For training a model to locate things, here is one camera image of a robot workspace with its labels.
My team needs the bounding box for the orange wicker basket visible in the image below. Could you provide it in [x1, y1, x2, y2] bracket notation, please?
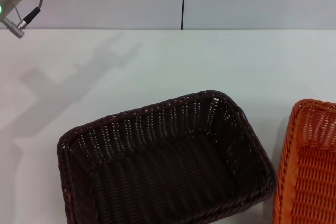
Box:
[271, 99, 336, 224]

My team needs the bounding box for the dark brown wicker basket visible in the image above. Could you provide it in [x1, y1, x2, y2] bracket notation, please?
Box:
[56, 90, 278, 224]

